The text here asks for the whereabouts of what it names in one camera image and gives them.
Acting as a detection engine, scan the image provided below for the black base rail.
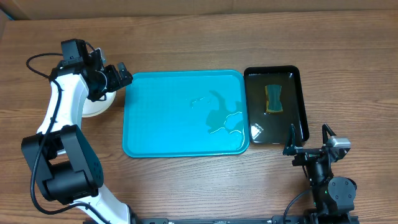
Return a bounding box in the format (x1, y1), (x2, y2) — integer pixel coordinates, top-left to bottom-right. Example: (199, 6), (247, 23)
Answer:
(83, 215), (360, 224)

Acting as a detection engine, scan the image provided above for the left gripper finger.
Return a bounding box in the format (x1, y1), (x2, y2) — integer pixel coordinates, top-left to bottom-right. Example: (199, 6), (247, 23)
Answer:
(117, 62), (133, 88)
(93, 48), (106, 64)

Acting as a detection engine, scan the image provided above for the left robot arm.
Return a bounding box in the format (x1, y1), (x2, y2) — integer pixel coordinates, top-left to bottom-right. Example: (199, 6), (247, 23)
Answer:
(21, 40), (138, 223)

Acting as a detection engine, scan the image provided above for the teal plastic tray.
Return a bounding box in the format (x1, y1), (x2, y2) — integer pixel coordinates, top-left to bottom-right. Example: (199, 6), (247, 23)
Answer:
(123, 70), (249, 158)

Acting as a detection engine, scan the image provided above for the black water tray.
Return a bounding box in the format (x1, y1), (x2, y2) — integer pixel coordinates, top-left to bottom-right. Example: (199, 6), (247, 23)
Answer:
(244, 65), (310, 144)

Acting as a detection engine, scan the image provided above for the green yellow sponge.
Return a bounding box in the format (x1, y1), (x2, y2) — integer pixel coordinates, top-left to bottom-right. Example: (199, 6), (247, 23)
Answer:
(264, 84), (283, 114)

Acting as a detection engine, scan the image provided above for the white plate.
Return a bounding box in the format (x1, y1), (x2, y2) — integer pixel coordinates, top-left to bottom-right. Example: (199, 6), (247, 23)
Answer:
(82, 92), (116, 118)

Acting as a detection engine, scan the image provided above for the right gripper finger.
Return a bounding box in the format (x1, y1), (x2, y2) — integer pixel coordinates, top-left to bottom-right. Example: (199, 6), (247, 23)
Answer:
(282, 124), (302, 156)
(322, 123), (336, 144)

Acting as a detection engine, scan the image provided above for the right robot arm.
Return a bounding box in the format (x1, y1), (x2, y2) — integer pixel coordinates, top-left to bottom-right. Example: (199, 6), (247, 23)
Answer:
(282, 124), (359, 223)

